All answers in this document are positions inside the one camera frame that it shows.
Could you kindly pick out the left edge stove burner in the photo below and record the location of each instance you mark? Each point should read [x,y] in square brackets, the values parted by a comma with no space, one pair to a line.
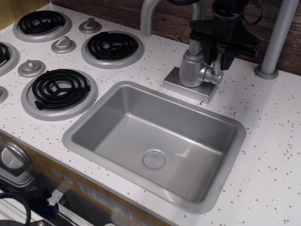
[9,58]

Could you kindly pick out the back right stove burner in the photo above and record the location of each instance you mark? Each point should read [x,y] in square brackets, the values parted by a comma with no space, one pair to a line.
[112,50]

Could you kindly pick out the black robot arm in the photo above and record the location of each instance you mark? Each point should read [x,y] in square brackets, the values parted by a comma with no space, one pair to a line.
[230,6]

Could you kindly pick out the silver stove knob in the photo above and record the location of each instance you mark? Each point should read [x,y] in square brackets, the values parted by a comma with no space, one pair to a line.
[90,26]
[31,68]
[63,46]

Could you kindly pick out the silver stove knob front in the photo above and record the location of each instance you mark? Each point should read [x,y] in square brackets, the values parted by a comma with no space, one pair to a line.
[31,68]

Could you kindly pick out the silver faucet lever handle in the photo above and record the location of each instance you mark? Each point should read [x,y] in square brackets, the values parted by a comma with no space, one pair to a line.
[213,74]

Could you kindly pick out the front right stove burner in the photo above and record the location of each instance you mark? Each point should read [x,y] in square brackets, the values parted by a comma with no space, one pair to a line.
[59,95]

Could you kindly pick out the silver stove knob middle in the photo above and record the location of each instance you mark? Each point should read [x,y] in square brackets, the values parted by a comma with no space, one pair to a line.
[63,46]

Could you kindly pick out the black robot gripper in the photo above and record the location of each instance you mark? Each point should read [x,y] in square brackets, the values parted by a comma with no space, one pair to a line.
[225,32]

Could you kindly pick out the grey vertical support pole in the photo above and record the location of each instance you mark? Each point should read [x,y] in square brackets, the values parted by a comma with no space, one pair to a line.
[267,70]

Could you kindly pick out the grey plastic sink basin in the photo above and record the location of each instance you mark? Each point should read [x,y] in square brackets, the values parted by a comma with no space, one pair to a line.
[178,151]

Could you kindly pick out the back left stove burner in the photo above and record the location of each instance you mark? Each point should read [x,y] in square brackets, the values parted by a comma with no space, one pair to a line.
[42,26]

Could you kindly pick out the silver faucet with base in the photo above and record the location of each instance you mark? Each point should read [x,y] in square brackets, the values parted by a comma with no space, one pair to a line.
[186,79]

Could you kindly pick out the silver stove knob back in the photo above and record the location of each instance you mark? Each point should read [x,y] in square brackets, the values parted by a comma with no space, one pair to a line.
[90,26]

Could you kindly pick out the silver oven dial knob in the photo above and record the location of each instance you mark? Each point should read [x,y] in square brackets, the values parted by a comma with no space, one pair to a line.
[14,159]

